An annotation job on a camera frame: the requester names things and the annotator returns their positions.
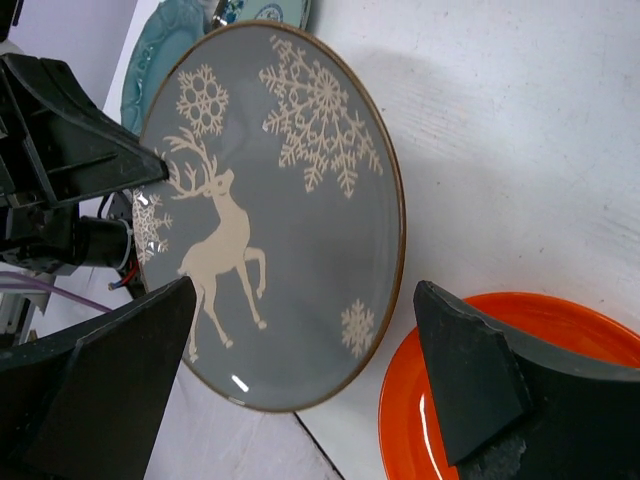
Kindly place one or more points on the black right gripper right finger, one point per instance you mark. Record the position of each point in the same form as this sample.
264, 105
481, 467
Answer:
512, 406

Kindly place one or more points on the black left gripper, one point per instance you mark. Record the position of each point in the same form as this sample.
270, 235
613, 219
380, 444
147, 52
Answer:
58, 148

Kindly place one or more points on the teal scalloped plate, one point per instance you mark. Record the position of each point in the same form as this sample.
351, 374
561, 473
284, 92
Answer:
168, 33

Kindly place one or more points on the orange plate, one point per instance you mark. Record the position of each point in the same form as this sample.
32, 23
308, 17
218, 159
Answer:
409, 434

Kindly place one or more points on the blue patterned small plate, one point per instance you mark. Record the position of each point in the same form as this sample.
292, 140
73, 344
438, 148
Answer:
291, 12

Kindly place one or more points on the grey plate with deer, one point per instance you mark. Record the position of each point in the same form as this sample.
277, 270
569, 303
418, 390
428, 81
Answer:
284, 205

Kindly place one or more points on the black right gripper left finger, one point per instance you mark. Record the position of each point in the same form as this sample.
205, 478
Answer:
87, 402

